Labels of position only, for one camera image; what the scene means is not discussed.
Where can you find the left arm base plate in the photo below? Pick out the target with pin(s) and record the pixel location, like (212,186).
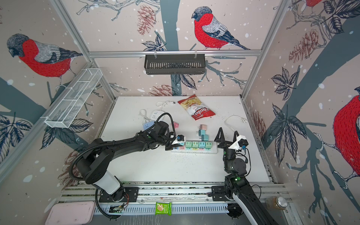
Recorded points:
(129,194)

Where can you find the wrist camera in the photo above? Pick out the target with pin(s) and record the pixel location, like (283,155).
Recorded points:
(179,138)
(240,145)

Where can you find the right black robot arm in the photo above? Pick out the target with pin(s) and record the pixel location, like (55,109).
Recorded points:
(236,186)

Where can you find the white mesh wall shelf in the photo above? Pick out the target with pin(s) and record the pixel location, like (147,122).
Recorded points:
(66,111)

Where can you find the white square socket cube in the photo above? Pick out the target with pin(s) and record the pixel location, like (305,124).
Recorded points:
(156,114)

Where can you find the pink pig toy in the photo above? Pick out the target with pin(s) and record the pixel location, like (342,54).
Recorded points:
(176,124)

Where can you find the green snack packet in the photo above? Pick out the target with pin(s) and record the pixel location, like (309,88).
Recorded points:
(163,208)

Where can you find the pink tray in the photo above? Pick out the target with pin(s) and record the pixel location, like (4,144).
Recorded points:
(73,213)

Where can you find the red white chips bag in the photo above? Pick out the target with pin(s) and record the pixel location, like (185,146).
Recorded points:
(196,108)

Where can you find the glass jar with lid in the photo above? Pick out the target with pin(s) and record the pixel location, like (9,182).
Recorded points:
(276,203)

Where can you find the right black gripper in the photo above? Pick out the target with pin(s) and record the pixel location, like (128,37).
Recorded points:
(223,142)

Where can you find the black hanging wire basket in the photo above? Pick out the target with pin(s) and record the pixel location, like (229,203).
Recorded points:
(175,64)

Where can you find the teal charger plug front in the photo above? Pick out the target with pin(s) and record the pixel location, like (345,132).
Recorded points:
(202,145)

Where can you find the white multicolour power strip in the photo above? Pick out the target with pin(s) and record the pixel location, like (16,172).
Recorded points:
(213,150)

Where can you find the blue square socket cube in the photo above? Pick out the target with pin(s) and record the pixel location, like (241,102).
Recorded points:
(147,125)

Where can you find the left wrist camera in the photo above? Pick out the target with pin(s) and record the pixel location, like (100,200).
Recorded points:
(179,138)

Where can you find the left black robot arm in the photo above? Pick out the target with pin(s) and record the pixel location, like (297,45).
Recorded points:
(91,166)

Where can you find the pink usb charger plug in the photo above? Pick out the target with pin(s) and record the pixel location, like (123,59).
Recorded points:
(203,127)

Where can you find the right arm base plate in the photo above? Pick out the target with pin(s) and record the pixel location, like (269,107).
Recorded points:
(220,194)

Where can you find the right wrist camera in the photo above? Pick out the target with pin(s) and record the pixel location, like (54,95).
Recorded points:
(240,145)

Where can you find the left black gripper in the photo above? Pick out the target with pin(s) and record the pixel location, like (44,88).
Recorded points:
(171,146)

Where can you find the light green charger plug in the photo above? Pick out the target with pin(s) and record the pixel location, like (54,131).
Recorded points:
(208,145)

